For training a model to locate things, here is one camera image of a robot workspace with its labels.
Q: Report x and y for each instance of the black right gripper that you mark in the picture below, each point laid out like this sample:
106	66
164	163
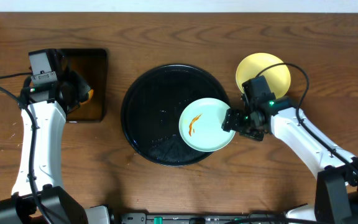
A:
232	120

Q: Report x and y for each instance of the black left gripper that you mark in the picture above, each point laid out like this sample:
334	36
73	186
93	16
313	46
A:
81	92

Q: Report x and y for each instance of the green and yellow scrub sponge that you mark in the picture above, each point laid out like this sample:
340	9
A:
87	97

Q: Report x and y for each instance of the light green plate with stain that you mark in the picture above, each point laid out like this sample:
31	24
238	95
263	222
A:
200	125

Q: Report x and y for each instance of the yellow plate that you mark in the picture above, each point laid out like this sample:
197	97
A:
278	78

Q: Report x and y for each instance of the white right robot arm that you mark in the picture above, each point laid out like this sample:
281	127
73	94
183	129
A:
335	169

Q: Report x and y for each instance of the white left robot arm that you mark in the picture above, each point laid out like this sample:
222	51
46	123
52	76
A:
38	195

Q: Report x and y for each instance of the black rectangular water tray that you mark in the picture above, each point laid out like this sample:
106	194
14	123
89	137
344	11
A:
92	66

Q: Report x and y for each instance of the round black serving tray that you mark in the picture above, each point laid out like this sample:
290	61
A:
152	107

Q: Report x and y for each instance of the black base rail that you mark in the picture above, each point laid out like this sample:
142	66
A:
143	218

